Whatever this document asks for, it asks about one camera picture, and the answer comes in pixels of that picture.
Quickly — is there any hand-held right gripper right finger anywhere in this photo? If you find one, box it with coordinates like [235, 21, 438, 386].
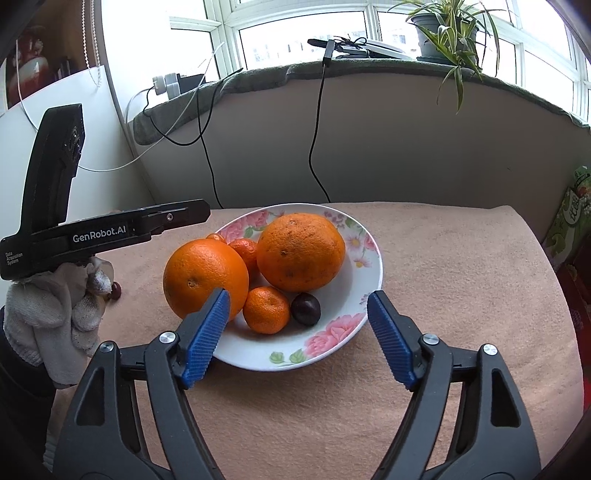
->
[367, 291, 542, 480]

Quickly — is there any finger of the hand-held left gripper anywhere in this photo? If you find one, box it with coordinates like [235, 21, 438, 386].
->
[137, 199, 211, 238]

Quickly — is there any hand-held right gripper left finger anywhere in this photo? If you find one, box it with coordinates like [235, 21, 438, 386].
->
[46, 288, 232, 480]

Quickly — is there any white floral bowl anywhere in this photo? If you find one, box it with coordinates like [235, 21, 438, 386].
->
[210, 203, 384, 372]

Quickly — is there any large smooth orange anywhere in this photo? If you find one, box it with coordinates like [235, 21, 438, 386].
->
[163, 239, 250, 322]

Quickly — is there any wrinkled mandarin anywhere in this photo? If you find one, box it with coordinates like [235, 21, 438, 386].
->
[243, 286, 291, 335]

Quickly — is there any mandarin with stem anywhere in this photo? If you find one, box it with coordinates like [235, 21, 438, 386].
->
[228, 237, 260, 283]

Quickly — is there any dark purple round fruit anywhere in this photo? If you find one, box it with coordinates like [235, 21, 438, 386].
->
[290, 292, 321, 327]

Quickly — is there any person's left forearm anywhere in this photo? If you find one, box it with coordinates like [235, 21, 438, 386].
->
[0, 302, 58, 403]

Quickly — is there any person's left hand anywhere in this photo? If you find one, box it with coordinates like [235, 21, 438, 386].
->
[2, 256, 115, 389]

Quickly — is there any pink blanket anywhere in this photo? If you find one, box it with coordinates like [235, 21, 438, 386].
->
[44, 202, 585, 480]

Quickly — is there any large rough orange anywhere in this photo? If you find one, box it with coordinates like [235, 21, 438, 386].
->
[256, 213, 346, 292]

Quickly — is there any white power adapter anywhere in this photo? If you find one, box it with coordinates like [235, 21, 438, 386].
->
[152, 73, 184, 99]

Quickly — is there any red and dark picture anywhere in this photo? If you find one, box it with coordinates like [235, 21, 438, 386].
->
[4, 25, 99, 112]

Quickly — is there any grey-green sill cloth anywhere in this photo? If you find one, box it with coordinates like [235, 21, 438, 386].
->
[133, 59, 591, 146]

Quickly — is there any green carton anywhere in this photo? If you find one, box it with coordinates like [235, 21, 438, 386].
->
[542, 165, 591, 273]

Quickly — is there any small black device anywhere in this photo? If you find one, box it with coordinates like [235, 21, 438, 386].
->
[308, 38, 370, 60]

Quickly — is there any flat white device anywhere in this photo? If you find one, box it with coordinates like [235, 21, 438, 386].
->
[335, 39, 411, 60]

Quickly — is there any potted spider plant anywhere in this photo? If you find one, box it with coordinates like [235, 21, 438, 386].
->
[388, 0, 502, 114]

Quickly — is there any long black cable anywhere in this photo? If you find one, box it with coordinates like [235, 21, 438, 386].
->
[142, 68, 245, 209]

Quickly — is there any white cable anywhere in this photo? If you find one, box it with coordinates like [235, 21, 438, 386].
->
[18, 41, 227, 174]

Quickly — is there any bead chain cord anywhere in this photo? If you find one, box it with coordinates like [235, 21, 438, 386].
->
[82, 0, 101, 86]

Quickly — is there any black cable with adapter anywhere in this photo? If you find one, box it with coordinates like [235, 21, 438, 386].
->
[308, 41, 335, 204]

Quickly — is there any white window frame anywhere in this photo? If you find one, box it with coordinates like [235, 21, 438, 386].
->
[168, 0, 591, 117]

